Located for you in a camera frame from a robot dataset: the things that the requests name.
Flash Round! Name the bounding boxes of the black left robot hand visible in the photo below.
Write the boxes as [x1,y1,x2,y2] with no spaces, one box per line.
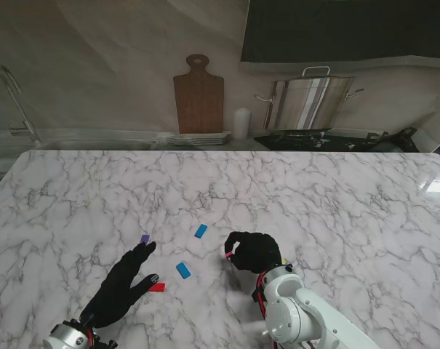
[79,240,159,328]

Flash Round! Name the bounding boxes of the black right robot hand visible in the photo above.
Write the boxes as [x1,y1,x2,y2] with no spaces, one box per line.
[223,231,283,274]

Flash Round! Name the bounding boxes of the black gas stove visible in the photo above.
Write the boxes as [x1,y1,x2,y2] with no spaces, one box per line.
[254,129,377,152]

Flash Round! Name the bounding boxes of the stack of white plates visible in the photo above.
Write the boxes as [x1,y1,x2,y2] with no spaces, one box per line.
[167,131,232,147]

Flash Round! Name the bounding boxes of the white cylindrical candle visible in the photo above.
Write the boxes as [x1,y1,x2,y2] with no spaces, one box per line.
[233,108,252,140]

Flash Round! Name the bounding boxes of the steel kitchen sink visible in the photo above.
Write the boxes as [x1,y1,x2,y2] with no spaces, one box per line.
[37,140,159,151]

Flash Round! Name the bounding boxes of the large steel stock pot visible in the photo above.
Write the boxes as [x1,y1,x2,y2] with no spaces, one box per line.
[255,65,365,131]

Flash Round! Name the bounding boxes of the brown wooden cutting board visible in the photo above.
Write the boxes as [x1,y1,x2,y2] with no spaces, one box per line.
[172,54,225,135]

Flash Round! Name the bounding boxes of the black frying pan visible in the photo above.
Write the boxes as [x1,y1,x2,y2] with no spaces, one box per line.
[367,127,420,153]

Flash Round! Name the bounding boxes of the chrome kitchen faucet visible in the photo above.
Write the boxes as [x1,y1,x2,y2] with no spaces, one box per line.
[0,64,42,146]

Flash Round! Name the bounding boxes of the dark range hood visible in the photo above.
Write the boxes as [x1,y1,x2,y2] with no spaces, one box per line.
[240,0,440,63]

